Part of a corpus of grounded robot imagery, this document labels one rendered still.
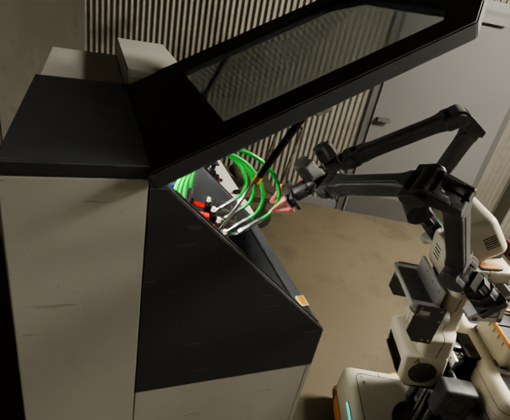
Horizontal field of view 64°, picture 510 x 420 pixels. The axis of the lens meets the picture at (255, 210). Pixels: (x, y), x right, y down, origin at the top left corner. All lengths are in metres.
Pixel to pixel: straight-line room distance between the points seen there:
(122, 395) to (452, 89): 3.77
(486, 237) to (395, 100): 2.85
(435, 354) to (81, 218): 1.31
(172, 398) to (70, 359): 0.36
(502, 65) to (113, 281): 3.96
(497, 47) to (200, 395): 3.81
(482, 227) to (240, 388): 0.91
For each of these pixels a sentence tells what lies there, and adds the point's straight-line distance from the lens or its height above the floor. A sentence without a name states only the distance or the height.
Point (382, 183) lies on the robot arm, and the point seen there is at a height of 1.48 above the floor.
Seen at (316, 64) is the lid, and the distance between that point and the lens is 1.13.
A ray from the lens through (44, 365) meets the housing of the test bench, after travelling 1.20.
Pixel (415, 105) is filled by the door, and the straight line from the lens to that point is 4.23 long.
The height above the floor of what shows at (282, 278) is 0.95.
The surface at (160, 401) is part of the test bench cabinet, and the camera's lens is 1.38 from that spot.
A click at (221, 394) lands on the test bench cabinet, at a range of 1.43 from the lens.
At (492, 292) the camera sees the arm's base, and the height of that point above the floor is 1.22.
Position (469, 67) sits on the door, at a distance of 4.32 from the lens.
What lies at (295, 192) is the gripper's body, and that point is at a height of 1.29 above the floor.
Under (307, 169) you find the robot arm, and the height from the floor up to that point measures 1.39.
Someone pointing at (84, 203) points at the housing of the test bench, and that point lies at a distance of 0.90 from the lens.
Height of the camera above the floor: 1.85
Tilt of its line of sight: 27 degrees down
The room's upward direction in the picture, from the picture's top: 12 degrees clockwise
